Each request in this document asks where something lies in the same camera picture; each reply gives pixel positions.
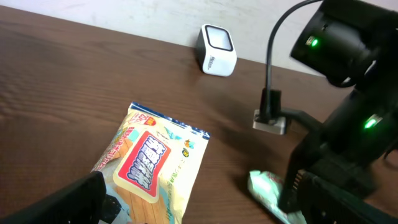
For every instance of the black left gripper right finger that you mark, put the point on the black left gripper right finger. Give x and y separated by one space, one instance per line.
323 202

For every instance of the yellow snack bag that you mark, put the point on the yellow snack bag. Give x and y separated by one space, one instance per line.
149 168

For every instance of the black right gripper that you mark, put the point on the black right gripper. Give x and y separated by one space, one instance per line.
341 149

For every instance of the teal small snack packet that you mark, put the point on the teal small snack packet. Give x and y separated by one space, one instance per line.
266 187

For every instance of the white barcode scanner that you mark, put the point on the white barcode scanner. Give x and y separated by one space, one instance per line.
215 51

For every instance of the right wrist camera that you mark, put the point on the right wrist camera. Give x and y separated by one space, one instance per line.
277 126

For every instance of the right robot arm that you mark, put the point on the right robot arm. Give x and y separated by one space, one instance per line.
353 44

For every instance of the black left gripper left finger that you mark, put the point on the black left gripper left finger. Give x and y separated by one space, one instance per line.
79 202

